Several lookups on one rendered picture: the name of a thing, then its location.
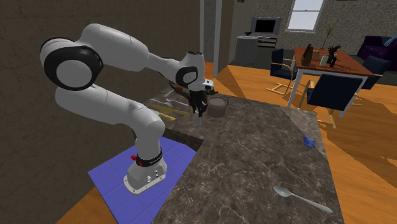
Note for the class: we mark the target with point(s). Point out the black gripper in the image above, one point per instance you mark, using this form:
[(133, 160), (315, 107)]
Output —
[(197, 98)]

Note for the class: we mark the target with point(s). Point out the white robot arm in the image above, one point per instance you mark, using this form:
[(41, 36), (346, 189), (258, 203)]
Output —
[(111, 105)]

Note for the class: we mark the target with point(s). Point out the brown dark kitchen tool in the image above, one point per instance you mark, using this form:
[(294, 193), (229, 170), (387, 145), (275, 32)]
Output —
[(179, 88)]

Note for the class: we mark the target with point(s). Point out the brown grey pot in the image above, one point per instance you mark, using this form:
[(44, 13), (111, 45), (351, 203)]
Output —
[(217, 108)]

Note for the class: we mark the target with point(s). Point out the small grey glass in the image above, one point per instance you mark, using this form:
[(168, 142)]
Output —
[(196, 122)]

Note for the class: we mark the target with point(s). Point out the small silver spoon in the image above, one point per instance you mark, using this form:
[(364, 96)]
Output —
[(173, 101)]

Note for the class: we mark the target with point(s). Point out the long yellow knife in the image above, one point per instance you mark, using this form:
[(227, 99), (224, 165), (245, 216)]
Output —
[(169, 109)]

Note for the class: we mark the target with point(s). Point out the short yellow utensil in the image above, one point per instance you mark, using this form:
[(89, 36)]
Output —
[(167, 117)]

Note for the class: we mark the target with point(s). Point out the silver fork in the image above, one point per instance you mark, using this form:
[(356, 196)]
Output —
[(159, 102)]

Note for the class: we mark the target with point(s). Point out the grey television cabinet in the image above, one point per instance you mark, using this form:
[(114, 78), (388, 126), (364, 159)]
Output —
[(248, 49)]

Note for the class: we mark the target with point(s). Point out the dark blue chair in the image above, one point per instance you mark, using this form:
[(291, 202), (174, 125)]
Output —
[(333, 91), (376, 66), (280, 63)]

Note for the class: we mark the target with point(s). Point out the grey television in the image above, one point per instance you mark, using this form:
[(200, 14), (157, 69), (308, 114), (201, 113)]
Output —
[(265, 26)]

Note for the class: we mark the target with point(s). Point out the blue square sponge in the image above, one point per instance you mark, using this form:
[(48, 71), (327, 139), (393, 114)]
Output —
[(309, 142)]

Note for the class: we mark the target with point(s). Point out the blue tiled robot stand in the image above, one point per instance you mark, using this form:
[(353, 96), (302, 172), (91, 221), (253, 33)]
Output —
[(124, 204)]

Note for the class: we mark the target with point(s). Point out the white framed window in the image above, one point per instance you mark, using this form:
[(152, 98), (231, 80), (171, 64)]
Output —
[(304, 15)]

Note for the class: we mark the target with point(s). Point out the brown dining table white legs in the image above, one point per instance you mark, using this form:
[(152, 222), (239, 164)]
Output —
[(350, 66)]

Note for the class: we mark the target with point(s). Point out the purple sofa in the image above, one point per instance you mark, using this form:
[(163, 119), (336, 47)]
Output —
[(373, 46)]

